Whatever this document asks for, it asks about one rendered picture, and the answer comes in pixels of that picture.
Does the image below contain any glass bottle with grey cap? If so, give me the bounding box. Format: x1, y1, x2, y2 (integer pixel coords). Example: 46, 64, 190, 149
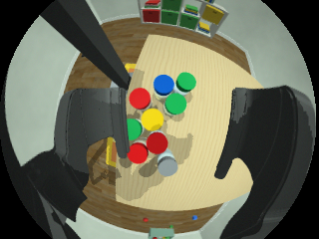
158, 148, 178, 176

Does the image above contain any clear glass bottle with green cap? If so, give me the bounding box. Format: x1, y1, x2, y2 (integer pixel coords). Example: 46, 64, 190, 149
127, 119, 146, 140

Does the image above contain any yellow bottle cap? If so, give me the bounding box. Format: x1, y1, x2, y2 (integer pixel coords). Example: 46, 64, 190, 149
142, 109, 163, 130

